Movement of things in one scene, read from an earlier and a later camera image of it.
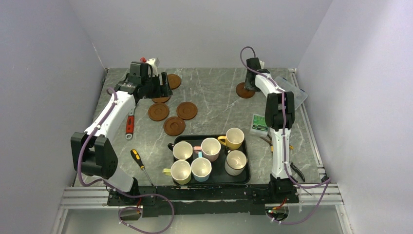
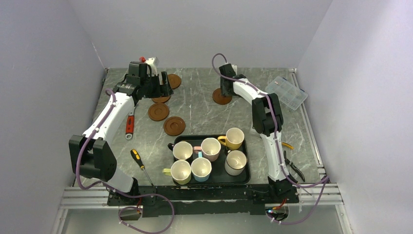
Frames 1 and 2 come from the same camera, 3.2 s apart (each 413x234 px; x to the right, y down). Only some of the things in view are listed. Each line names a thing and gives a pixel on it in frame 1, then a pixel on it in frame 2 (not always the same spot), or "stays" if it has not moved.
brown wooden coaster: (186, 110) → (221, 99)
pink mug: (210, 147) stays
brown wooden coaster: (174, 126) stays
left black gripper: (162, 90) stays
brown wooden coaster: (158, 111) stays
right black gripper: (248, 86) → (223, 91)
